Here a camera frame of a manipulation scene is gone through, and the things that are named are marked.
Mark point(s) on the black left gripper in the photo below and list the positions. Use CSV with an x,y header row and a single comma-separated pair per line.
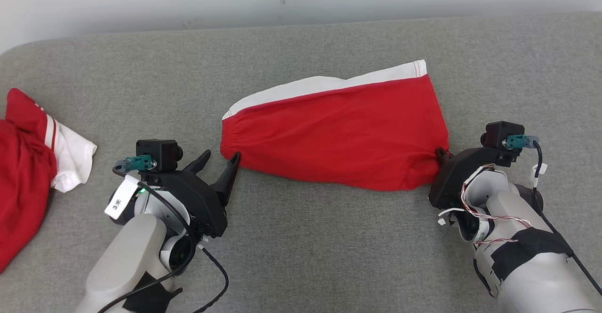
x,y
202,200

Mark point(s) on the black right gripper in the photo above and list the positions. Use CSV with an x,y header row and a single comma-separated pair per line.
x,y
454,176

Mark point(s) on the red shorts white side stripe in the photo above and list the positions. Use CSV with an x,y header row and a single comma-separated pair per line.
x,y
338,134

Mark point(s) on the red jersey white sleeves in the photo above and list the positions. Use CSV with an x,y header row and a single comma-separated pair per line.
x,y
21,181

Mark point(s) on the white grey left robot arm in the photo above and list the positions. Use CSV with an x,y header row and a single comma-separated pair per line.
x,y
131,252

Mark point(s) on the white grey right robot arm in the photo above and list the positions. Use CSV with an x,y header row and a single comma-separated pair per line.
x,y
531,275

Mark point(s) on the grey fabric sofa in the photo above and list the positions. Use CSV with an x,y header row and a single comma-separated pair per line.
x,y
301,256

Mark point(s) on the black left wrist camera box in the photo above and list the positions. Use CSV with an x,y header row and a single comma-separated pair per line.
x,y
160,153

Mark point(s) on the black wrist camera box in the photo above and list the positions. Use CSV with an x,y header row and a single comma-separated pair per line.
x,y
160,153
498,134

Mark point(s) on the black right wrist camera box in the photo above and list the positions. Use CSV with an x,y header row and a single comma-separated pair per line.
x,y
498,134

